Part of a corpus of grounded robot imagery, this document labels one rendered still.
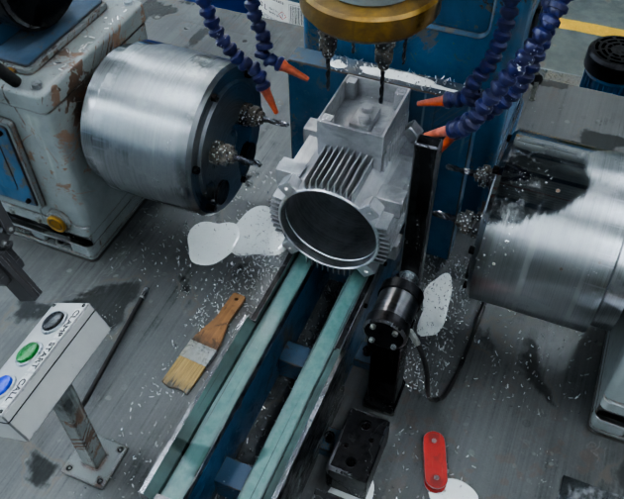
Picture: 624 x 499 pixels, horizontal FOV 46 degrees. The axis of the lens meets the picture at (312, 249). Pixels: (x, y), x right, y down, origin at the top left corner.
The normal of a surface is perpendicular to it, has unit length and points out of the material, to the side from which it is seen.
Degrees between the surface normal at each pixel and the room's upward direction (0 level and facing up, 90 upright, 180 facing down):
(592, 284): 69
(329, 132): 90
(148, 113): 43
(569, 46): 0
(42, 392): 64
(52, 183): 89
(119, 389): 0
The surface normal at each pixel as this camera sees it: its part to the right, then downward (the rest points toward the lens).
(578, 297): -0.39, 0.58
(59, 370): 0.82, -0.04
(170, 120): -0.28, -0.01
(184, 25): -0.01, -0.66
